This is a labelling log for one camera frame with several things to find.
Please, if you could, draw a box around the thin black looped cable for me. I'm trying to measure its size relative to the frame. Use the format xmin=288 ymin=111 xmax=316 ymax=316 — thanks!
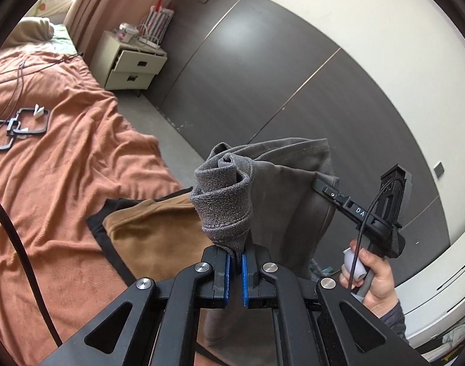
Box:
xmin=0 ymin=54 xmax=82 ymax=130

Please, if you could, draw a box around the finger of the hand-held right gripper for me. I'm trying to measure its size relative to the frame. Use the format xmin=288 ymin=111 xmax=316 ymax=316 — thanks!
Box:
xmin=312 ymin=180 xmax=368 ymax=224

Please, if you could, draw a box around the cream nightstand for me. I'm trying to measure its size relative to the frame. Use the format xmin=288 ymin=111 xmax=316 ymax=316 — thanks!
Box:
xmin=91 ymin=30 xmax=168 ymax=92

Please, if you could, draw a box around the pink curtain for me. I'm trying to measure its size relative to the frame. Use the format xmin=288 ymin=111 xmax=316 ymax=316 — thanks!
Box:
xmin=65 ymin=0 xmax=197 ymax=59

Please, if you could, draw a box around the orange-brown blanket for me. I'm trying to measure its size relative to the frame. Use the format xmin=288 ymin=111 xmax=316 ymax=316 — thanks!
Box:
xmin=0 ymin=49 xmax=195 ymax=366

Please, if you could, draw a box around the beige duvet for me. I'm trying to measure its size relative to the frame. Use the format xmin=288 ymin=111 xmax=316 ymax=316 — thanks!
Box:
xmin=4 ymin=16 xmax=54 ymax=50

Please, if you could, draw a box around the right gripper braided cable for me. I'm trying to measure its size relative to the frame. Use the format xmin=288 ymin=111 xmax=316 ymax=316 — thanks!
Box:
xmin=350 ymin=177 xmax=403 ymax=289

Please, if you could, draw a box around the person's right hand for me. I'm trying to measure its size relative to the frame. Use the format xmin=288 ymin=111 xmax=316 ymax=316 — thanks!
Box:
xmin=338 ymin=238 xmax=398 ymax=318

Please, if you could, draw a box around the pale crumpled cloth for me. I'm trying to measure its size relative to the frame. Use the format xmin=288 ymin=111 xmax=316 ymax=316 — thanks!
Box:
xmin=440 ymin=326 xmax=465 ymax=357

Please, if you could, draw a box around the grey t-shirt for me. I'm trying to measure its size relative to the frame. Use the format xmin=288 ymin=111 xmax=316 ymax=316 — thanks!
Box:
xmin=189 ymin=137 xmax=342 ymax=349

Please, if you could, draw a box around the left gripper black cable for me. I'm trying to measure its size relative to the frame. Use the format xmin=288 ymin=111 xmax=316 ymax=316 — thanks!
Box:
xmin=0 ymin=190 xmax=63 ymax=346

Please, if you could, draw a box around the person's right forearm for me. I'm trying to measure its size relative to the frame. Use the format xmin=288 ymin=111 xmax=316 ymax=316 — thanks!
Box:
xmin=375 ymin=300 xmax=409 ymax=349

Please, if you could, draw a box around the white power strip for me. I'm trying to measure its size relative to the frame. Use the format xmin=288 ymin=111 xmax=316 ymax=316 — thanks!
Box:
xmin=137 ymin=36 xmax=166 ymax=52

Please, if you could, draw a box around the striped gift bag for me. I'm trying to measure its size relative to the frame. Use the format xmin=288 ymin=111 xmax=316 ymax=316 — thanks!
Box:
xmin=141 ymin=0 xmax=176 ymax=44

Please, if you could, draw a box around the green bed sheet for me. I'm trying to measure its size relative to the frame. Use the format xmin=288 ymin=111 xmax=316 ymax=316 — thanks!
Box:
xmin=45 ymin=23 xmax=82 ymax=56

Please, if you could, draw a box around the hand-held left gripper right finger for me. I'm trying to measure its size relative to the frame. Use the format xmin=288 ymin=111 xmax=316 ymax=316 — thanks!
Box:
xmin=240 ymin=246 xmax=427 ymax=366

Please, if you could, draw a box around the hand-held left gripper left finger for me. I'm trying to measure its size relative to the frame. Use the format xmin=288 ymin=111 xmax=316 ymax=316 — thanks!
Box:
xmin=38 ymin=247 xmax=234 ymax=366

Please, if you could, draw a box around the cream printed window cushion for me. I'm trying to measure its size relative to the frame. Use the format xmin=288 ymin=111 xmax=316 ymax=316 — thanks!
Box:
xmin=36 ymin=0 xmax=75 ymax=18

